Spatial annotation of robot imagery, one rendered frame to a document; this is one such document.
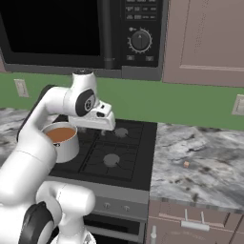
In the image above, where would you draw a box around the mauve wall cupboard door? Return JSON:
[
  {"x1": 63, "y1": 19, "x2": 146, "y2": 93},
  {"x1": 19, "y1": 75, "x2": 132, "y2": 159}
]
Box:
[{"x1": 161, "y1": 0, "x2": 244, "y2": 89}]

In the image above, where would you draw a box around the silver cupboard handle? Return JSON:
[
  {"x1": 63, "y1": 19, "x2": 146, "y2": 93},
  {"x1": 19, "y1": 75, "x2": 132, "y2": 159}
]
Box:
[{"x1": 150, "y1": 225, "x2": 158, "y2": 244}]

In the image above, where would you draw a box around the silver drawer handle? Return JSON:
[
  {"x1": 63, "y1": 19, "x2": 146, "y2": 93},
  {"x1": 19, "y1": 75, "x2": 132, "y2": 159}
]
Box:
[{"x1": 180, "y1": 209, "x2": 211, "y2": 233}]

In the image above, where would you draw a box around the white wall socket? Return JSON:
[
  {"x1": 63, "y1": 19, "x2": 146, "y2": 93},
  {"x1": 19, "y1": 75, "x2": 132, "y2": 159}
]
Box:
[
  {"x1": 231, "y1": 93, "x2": 244, "y2": 116},
  {"x1": 13, "y1": 78, "x2": 31, "y2": 98}
]

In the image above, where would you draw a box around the mauve drawer front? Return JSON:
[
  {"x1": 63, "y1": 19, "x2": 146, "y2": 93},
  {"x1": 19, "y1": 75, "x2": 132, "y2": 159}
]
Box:
[{"x1": 148, "y1": 199, "x2": 244, "y2": 244}]

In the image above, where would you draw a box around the black oven door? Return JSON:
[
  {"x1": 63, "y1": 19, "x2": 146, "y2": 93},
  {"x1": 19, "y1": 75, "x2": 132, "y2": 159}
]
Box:
[{"x1": 51, "y1": 213, "x2": 147, "y2": 244}]

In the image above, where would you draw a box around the black gas hob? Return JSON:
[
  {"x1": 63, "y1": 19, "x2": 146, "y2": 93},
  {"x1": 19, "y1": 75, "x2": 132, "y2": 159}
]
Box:
[{"x1": 47, "y1": 114, "x2": 158, "y2": 192}]

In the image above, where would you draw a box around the black microwave oven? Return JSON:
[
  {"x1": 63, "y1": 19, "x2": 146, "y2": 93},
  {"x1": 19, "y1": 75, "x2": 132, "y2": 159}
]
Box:
[{"x1": 0, "y1": 0, "x2": 170, "y2": 82}]

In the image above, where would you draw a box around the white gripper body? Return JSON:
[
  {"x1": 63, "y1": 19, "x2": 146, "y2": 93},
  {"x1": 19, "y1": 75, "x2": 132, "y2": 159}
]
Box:
[{"x1": 68, "y1": 112, "x2": 117, "y2": 132}]

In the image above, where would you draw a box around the white saucepan with hot chocolate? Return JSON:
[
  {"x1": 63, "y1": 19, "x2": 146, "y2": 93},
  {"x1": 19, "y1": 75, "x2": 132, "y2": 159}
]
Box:
[{"x1": 41, "y1": 121, "x2": 80, "y2": 164}]

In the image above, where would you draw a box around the grey oven control panel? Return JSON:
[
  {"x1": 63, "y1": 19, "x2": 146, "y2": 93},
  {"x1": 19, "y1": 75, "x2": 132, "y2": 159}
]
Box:
[{"x1": 44, "y1": 176, "x2": 151, "y2": 223}]

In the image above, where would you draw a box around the black microwave door handle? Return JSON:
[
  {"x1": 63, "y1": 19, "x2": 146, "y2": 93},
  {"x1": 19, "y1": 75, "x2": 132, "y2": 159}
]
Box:
[{"x1": 99, "y1": 0, "x2": 115, "y2": 71}]

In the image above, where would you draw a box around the mauve base cupboard door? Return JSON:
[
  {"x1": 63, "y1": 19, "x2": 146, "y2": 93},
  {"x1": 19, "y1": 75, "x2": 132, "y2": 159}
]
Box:
[{"x1": 145, "y1": 216, "x2": 236, "y2": 244}]

